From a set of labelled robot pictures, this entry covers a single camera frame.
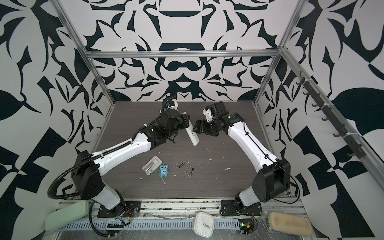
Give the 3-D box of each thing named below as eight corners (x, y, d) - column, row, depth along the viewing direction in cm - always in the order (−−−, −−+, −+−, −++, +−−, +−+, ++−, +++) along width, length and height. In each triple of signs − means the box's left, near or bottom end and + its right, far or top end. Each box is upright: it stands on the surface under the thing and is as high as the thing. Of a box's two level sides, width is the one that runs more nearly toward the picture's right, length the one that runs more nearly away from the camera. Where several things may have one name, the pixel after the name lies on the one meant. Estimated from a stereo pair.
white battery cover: (141, 170, 89) (140, 168, 87) (155, 156, 94) (155, 154, 92) (149, 177, 86) (148, 175, 84) (163, 162, 92) (162, 160, 90)
